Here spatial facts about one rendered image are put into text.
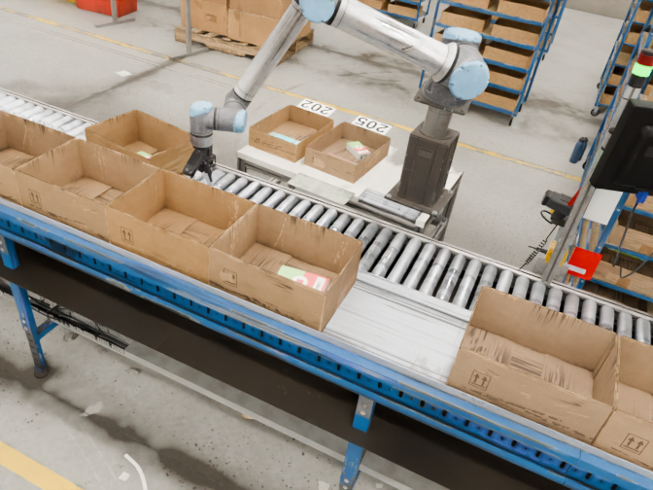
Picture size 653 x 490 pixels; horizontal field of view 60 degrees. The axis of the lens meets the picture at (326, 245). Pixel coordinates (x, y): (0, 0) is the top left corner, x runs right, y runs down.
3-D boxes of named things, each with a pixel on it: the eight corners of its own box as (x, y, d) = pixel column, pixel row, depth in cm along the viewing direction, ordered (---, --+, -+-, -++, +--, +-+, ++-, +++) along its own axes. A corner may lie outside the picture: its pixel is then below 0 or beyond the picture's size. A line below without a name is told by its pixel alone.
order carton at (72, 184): (165, 207, 213) (163, 168, 203) (110, 248, 191) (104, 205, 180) (84, 176, 224) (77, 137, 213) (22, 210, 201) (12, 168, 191)
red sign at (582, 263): (589, 280, 222) (602, 255, 214) (589, 281, 221) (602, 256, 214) (548, 266, 226) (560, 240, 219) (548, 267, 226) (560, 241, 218)
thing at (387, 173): (463, 176, 293) (463, 170, 291) (423, 227, 250) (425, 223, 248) (295, 119, 325) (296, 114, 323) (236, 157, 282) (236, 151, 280)
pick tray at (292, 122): (332, 136, 305) (334, 120, 299) (294, 163, 277) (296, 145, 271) (288, 121, 315) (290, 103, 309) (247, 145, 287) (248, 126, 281)
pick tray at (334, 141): (388, 155, 295) (392, 137, 289) (353, 184, 268) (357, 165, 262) (341, 137, 305) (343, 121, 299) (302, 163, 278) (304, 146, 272)
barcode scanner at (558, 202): (535, 207, 221) (548, 186, 215) (565, 221, 219) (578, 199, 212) (532, 215, 216) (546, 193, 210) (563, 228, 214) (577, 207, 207)
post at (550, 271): (555, 296, 231) (654, 87, 179) (553, 302, 228) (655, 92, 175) (526, 285, 235) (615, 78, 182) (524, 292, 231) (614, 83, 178)
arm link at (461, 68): (490, 54, 216) (310, -37, 194) (500, 74, 202) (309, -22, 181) (466, 88, 225) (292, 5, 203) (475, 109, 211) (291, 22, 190)
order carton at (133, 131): (199, 169, 263) (198, 136, 252) (151, 194, 242) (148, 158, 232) (139, 141, 277) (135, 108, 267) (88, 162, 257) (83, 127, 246)
